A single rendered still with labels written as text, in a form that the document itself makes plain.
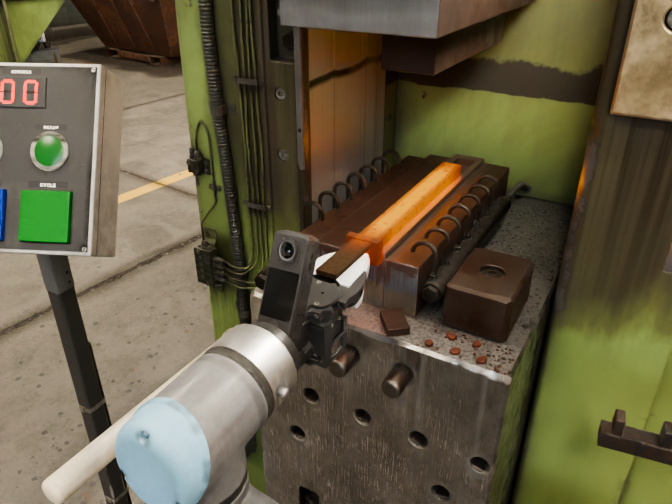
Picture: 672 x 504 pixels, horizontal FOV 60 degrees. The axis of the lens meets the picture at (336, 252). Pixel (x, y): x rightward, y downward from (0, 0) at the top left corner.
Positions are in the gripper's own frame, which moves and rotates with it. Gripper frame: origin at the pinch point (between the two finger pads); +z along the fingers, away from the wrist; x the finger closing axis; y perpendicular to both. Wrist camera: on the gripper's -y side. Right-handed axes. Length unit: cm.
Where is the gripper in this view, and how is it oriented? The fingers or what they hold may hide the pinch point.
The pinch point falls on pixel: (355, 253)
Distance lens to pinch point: 75.3
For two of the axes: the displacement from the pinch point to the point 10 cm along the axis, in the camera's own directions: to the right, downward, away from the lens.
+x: 8.7, 2.4, -4.4
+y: 0.2, 8.6, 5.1
